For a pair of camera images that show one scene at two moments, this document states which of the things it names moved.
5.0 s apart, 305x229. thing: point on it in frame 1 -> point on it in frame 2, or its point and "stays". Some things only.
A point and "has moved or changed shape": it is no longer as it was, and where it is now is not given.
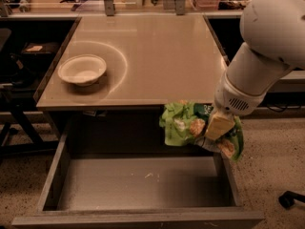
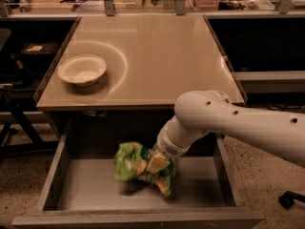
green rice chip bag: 185,122 has moved or changed shape
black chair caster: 287,198 stays
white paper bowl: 82,70 stays
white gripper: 233,98 -> 167,146
